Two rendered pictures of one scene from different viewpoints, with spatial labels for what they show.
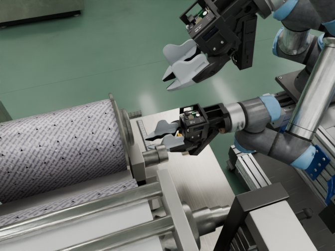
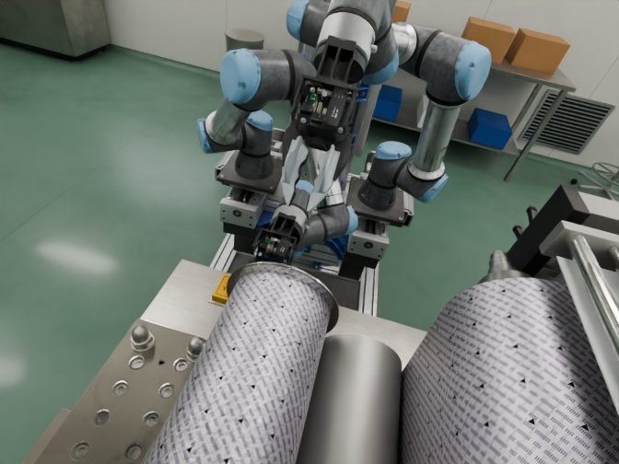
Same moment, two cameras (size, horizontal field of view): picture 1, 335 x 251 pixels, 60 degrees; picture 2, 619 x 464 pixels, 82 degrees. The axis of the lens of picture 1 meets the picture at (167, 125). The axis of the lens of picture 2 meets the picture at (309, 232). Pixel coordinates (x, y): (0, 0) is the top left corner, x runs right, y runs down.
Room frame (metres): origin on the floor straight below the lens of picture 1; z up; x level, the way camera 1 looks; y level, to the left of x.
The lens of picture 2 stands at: (0.24, 0.34, 1.63)
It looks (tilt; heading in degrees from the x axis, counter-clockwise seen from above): 43 degrees down; 293
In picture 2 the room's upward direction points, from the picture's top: 12 degrees clockwise
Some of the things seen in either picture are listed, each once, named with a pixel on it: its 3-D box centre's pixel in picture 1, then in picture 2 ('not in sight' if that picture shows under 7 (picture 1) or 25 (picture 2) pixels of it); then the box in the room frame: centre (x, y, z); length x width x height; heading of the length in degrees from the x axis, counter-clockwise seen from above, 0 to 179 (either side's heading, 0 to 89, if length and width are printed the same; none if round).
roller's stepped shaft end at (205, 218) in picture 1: (213, 217); (501, 270); (0.14, -0.06, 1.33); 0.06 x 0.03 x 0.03; 108
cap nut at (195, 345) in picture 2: not in sight; (196, 347); (0.48, 0.13, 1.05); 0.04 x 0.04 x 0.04
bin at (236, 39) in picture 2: not in sight; (244, 65); (2.54, -2.57, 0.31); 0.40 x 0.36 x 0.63; 108
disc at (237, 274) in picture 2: (118, 129); (281, 304); (0.36, 0.10, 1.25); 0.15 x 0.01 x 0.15; 18
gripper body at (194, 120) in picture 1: (202, 123); (277, 248); (0.48, -0.09, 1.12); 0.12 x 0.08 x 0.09; 108
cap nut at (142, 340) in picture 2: not in sight; (140, 335); (0.57, 0.17, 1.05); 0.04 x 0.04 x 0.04
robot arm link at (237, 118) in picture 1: (231, 118); (289, 225); (0.50, -0.17, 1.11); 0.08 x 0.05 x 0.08; 18
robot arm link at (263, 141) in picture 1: (253, 136); (297, 233); (0.52, -0.26, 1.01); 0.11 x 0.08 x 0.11; 60
